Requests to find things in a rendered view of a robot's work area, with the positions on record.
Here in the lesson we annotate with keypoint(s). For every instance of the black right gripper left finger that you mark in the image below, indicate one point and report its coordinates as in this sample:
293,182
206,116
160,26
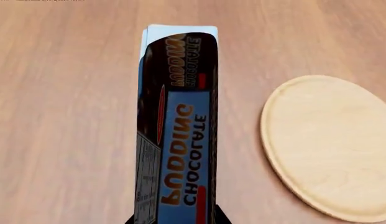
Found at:
130,219

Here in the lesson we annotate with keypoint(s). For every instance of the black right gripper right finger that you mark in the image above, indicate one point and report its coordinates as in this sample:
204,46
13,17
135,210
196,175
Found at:
220,215

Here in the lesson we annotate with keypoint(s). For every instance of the chocolate pudding box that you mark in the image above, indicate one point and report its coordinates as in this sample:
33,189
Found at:
180,121

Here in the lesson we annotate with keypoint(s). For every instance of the round light wooden plate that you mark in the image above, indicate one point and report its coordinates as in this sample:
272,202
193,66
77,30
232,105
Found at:
329,149

